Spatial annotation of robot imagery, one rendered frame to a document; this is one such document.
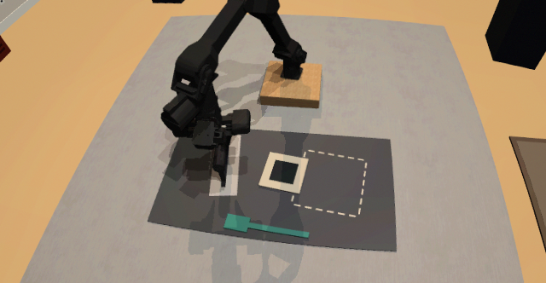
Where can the green trowel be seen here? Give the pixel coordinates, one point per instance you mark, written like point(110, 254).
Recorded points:
point(242, 224)

